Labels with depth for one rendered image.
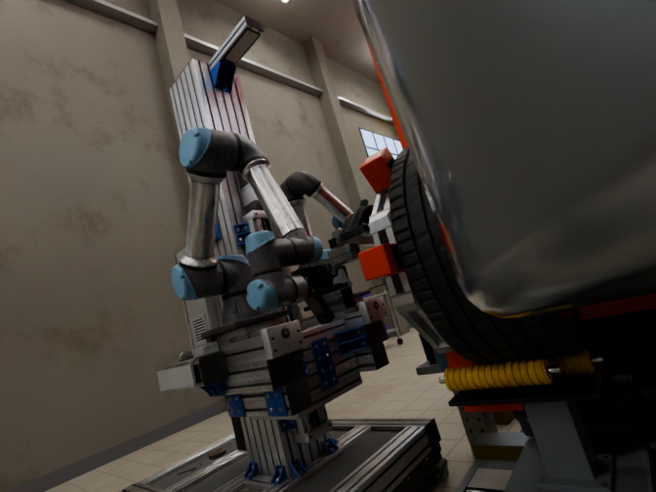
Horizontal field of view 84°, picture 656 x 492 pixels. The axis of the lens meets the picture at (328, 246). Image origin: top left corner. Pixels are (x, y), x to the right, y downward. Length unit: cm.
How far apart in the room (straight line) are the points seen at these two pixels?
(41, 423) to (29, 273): 131
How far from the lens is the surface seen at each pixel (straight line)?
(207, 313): 168
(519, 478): 123
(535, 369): 99
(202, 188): 113
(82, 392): 422
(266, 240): 90
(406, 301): 91
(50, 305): 426
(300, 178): 174
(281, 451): 156
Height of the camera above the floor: 77
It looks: 10 degrees up
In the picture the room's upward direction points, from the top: 16 degrees counter-clockwise
